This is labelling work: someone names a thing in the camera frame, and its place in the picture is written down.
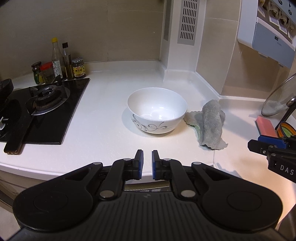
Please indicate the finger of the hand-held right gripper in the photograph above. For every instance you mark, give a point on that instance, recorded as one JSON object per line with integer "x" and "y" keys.
{"x": 256, "y": 146}
{"x": 270, "y": 141}

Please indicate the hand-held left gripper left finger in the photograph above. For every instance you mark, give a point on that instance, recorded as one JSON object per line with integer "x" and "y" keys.
{"x": 139, "y": 165}

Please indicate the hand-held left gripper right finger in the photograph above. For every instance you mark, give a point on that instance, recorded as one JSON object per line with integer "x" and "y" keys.
{"x": 154, "y": 165}

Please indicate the green grey cleaning cloth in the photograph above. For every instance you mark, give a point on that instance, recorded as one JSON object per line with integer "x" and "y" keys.
{"x": 211, "y": 122}

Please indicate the white patterned bowl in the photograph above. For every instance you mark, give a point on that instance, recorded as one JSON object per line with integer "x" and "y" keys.
{"x": 157, "y": 104}

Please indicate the orange sponge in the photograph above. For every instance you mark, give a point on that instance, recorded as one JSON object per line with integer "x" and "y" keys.
{"x": 266, "y": 126}

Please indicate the orange green container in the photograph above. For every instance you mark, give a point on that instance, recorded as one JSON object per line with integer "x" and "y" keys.
{"x": 288, "y": 131}

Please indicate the glass pot lid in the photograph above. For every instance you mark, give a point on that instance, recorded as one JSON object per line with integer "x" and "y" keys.
{"x": 275, "y": 102}

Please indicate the black glass gas cooktop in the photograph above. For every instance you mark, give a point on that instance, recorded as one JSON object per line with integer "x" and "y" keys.
{"x": 53, "y": 125}

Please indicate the checkered lid sauce jar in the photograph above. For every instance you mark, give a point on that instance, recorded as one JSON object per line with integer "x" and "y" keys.
{"x": 78, "y": 69}

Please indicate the metal burner grate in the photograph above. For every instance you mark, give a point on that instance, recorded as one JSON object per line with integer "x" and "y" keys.
{"x": 46, "y": 97}

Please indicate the black cap oil bottle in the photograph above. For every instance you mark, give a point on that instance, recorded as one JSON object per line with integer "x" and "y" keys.
{"x": 67, "y": 64}

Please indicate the red lid jar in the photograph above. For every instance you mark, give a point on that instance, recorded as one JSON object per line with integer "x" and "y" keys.
{"x": 48, "y": 74}

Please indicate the yellow cap clear bottle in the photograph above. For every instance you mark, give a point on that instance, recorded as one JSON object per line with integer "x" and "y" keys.
{"x": 57, "y": 62}

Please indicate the beige cabinet front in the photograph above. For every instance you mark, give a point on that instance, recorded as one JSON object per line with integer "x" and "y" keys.
{"x": 9, "y": 185}

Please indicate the dark lid jar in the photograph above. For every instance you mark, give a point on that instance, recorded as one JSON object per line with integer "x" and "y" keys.
{"x": 37, "y": 74}

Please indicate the narrow grey vent grille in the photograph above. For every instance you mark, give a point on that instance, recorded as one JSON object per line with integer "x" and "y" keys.
{"x": 166, "y": 27}

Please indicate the silver cooktop knob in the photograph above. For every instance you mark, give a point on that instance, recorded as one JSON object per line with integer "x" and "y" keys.
{"x": 1, "y": 124}

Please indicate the black pan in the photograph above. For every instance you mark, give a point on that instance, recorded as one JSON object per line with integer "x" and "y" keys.
{"x": 5, "y": 89}

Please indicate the white blue wall appliance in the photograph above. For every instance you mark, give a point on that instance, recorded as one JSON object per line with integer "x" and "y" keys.
{"x": 261, "y": 34}

